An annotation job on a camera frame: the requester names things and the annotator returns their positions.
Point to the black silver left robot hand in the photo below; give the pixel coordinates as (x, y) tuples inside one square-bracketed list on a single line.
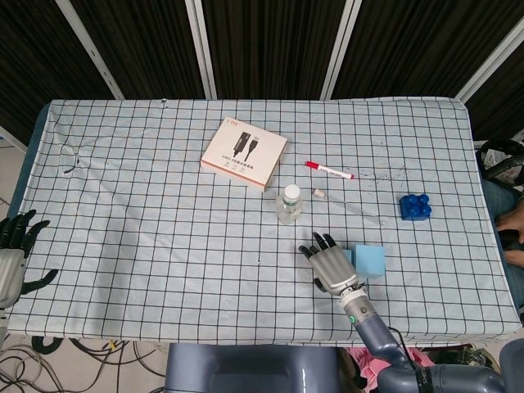
[(11, 266)]

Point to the clear plastic bottle white cap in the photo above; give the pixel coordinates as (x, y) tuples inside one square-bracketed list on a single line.
[(288, 209)]

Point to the person's bare hand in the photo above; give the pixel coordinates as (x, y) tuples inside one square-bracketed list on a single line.
[(511, 223)]

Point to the large light blue foam cube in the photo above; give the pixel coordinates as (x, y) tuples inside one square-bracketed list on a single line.
[(370, 262)]

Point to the dark blue toy brick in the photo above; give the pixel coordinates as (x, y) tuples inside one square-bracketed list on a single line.
[(415, 208)]

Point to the person's jeans leg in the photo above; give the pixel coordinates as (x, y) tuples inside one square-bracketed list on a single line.
[(497, 198)]

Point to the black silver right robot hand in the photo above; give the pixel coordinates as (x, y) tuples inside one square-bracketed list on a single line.
[(333, 268)]

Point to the white partition frame post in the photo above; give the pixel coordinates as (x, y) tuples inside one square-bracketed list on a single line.
[(201, 49), (489, 61), (339, 49), (90, 51)]

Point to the white black checkered tablecloth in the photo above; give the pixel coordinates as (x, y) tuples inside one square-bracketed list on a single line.
[(163, 245)]

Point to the grey-blue robot torso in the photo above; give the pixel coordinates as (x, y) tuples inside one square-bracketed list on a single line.
[(245, 368)]

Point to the pink cloth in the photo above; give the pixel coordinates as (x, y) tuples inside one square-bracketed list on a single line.
[(366, 364)]

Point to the red white marker pen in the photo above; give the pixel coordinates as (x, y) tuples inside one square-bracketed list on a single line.
[(327, 169)]

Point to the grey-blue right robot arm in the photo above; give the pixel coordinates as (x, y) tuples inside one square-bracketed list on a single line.
[(376, 331)]

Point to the small beige eraser piece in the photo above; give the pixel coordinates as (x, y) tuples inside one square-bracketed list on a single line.
[(318, 193)]

